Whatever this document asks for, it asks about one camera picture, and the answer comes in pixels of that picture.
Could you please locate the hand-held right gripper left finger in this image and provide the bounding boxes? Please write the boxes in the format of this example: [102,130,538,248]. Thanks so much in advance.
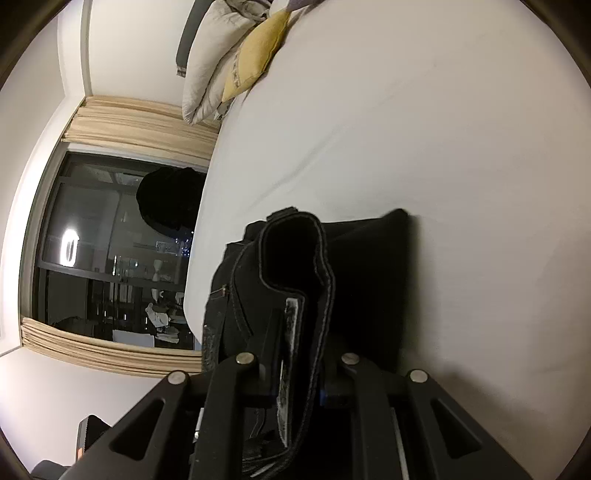
[60,308,291,480]

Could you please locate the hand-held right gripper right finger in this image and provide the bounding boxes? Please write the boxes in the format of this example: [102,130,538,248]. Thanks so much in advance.
[318,352,537,480]

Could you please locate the black pants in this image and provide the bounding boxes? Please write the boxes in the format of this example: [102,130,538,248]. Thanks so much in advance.
[201,207,411,477]

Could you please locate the person's left forearm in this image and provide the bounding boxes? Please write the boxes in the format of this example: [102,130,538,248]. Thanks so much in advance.
[30,458,75,480]

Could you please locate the beige curtain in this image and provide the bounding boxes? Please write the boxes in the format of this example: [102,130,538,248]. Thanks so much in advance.
[21,316,204,378]
[61,95,221,164]

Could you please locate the dark round object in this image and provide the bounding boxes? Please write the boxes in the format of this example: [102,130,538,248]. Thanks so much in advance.
[135,166,208,232]

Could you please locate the dark window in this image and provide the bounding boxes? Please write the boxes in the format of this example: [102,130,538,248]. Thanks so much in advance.
[21,143,209,352]

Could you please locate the white bed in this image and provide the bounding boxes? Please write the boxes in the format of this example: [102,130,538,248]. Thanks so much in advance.
[184,0,591,480]

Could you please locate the white pillow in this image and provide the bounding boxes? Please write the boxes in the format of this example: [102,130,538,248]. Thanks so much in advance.
[181,0,273,126]

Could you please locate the yellow pillow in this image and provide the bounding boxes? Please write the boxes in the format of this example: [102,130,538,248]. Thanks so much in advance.
[221,9,293,103]

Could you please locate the dark grey headboard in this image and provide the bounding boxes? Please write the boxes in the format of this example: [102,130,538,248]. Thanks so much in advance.
[175,0,209,78]

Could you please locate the grey patterned pillow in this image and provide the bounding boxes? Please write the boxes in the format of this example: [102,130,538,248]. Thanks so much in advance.
[225,0,273,20]

